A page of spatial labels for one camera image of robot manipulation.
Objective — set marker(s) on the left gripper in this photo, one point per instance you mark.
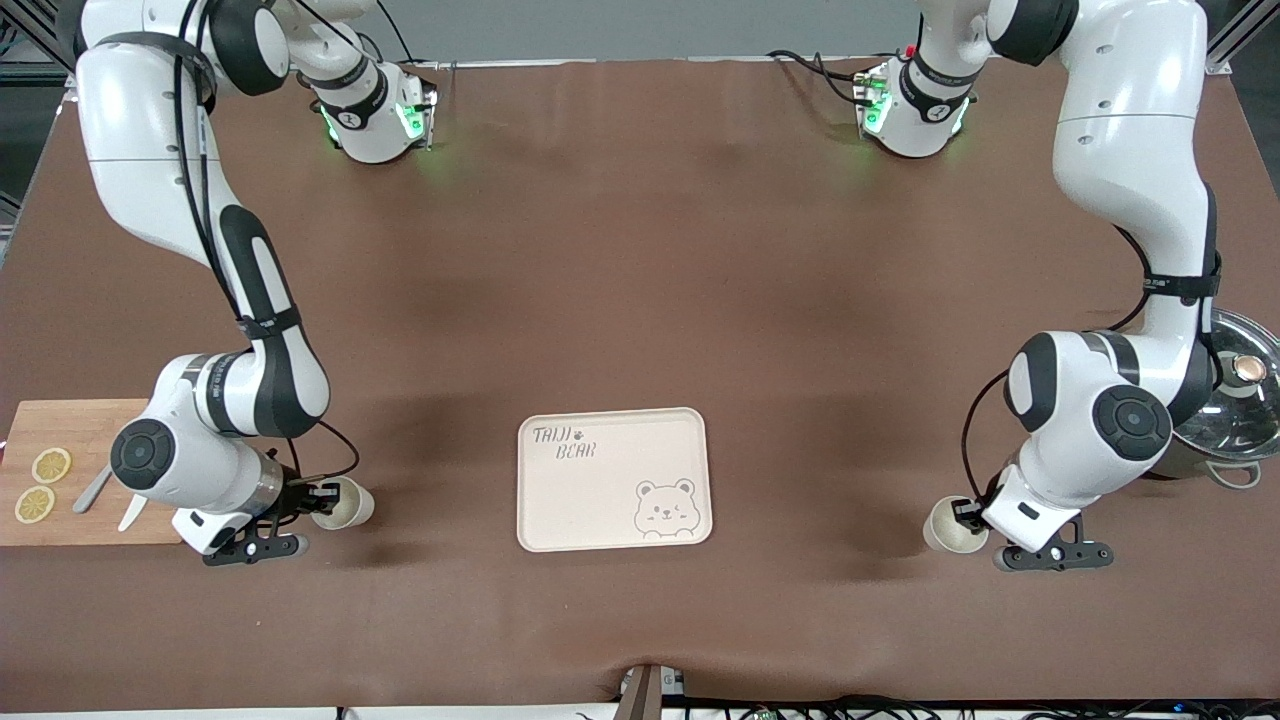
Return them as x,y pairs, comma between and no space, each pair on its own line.
971,514

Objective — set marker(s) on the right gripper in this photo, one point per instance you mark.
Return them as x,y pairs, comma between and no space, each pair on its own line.
297,495

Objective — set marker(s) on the white plastic cup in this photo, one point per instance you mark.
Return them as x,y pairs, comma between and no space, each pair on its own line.
352,510
945,535

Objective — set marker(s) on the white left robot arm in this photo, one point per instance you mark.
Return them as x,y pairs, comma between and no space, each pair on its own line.
1130,150

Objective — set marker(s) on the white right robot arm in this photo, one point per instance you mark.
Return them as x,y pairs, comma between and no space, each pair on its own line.
150,120

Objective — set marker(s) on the white bear print tray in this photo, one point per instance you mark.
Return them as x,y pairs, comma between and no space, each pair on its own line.
610,480

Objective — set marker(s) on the white plastic knife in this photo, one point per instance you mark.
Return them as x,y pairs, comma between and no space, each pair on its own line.
132,515

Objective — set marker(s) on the grey plastic knife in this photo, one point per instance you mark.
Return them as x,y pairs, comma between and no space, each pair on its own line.
92,490

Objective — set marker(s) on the lemon slice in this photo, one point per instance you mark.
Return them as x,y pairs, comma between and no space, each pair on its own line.
51,465
35,505

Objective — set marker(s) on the wooden cutting board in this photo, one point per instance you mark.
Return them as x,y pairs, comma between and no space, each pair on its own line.
60,420

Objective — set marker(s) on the glass pot lid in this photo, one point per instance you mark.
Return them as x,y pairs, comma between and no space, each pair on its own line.
1255,420

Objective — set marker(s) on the table edge clamp bracket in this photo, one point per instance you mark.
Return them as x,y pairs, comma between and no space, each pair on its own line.
640,695

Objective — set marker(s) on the aluminium frame profile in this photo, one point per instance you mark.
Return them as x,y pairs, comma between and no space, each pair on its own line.
1240,35
30,30

